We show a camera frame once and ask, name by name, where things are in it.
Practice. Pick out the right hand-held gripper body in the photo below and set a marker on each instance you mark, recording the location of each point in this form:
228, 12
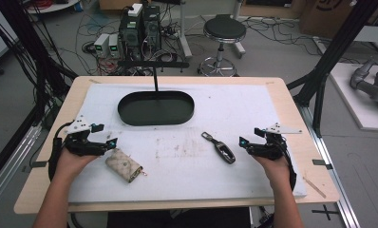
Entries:
272, 145

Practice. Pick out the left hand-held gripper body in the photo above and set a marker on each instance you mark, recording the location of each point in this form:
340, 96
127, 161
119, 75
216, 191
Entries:
82, 146

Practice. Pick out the black car key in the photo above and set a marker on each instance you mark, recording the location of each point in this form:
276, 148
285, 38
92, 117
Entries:
222, 151

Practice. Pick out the beige quilted key pouch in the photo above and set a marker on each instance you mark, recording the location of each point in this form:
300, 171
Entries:
123, 164

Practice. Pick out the black oval tray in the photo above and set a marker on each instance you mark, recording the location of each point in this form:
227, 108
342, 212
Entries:
155, 109

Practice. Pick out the person's left hand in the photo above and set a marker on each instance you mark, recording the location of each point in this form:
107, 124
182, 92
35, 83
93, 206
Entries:
70, 164

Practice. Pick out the person's right hand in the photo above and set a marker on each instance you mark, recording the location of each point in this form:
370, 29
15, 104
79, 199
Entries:
274, 171

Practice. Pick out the wooden table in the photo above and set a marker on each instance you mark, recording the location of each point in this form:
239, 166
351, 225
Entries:
313, 148

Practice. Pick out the black tape strip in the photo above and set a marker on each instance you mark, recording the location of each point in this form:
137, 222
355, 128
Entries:
321, 163
38, 164

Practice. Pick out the thin wooden stick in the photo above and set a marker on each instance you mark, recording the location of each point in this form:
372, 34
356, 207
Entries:
314, 187

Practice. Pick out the white foam mat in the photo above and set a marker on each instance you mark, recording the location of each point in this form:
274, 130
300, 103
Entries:
184, 177

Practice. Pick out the grey power supply unit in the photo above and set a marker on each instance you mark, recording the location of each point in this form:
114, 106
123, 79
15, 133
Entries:
113, 46
101, 44

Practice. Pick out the black tape cross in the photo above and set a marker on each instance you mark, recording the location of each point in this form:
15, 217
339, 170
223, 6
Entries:
325, 212

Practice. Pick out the black T-shaped stand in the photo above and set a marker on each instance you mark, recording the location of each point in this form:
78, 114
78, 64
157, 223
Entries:
155, 65

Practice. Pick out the white floor board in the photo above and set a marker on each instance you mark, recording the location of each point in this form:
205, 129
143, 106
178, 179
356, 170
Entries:
355, 104

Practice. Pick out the black computer tower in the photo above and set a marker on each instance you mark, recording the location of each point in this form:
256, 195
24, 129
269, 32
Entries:
152, 28
130, 34

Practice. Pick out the person's dark lap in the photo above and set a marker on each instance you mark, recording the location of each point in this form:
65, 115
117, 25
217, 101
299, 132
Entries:
177, 219

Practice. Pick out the black round stool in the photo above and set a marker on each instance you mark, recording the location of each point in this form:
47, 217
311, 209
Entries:
224, 30

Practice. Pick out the small white box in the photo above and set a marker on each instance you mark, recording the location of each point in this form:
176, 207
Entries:
135, 9

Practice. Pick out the round white table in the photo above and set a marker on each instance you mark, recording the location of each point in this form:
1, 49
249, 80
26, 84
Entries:
51, 6

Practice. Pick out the cardboard box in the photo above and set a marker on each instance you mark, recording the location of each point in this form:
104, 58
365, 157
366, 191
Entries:
326, 15

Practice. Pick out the aluminium rail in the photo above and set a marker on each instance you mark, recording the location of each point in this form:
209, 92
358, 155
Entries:
336, 196
9, 171

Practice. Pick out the black metal frame post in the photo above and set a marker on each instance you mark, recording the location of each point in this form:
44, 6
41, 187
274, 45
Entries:
336, 47

